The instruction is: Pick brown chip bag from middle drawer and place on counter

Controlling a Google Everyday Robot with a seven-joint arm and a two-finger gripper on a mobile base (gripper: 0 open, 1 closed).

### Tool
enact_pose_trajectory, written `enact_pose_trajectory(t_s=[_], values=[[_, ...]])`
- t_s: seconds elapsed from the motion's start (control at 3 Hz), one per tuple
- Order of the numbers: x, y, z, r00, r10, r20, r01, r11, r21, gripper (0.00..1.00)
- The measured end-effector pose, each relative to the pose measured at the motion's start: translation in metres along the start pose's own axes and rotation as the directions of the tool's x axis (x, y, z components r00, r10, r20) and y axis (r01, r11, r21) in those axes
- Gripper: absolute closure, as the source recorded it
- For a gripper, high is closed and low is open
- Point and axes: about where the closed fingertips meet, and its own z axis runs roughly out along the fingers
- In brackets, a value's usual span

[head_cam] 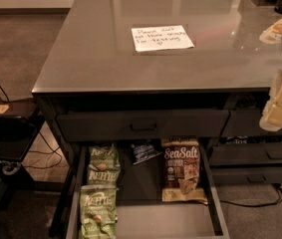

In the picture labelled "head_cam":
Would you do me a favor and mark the middle right drawer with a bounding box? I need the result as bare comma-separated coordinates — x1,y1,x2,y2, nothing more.
209,142,282,166

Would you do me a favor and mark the brown sea salt chip bag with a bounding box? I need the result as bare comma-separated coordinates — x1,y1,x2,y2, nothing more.
161,137,208,204

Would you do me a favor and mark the white handwritten paper note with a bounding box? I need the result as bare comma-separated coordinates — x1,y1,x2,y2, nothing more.
132,25,194,52

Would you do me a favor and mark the top left drawer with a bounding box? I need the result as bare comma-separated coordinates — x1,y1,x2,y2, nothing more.
57,110,229,141

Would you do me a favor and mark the blue snack bag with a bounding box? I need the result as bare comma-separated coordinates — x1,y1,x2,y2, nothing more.
132,141,160,164

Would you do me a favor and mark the green kettle chip bag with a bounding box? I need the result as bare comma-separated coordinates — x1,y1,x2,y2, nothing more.
78,185,117,239
87,144,121,185

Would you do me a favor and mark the top right drawer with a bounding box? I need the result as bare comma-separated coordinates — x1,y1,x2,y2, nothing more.
222,109,282,137

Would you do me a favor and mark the dark cabinet frame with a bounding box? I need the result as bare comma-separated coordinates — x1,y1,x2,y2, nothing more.
31,87,282,239

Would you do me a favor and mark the green kettle chip bag front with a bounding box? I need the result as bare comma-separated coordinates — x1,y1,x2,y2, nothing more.
78,185,117,239

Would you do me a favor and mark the green kettle chip bag rear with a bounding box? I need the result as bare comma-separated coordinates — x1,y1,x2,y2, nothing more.
87,144,121,185

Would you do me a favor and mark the bottom right drawer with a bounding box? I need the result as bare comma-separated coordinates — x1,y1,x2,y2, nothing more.
211,167,282,184

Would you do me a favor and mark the open middle drawer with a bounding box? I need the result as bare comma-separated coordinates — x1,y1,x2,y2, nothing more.
65,142,230,239

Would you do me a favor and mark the black floor cable right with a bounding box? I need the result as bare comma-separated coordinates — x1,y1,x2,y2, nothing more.
219,182,282,217

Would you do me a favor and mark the black side stand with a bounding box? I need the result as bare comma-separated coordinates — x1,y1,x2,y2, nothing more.
0,98,45,189

